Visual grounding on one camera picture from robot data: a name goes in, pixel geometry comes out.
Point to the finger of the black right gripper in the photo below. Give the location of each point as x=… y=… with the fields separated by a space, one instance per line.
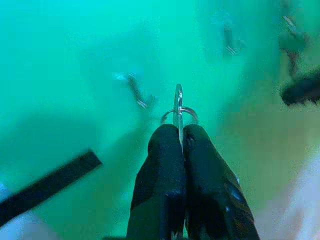
x=303 y=91

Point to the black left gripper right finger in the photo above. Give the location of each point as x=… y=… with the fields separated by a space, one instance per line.
x=210 y=190

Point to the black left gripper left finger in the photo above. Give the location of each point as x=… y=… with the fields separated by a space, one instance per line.
x=160 y=180

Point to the silver key clip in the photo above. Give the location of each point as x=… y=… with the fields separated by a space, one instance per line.
x=179 y=95

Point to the black flat bar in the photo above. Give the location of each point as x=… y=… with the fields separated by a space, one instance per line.
x=50 y=185

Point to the metal wall hook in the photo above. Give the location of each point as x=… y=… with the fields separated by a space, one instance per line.
x=135 y=90
x=290 y=23
x=228 y=37

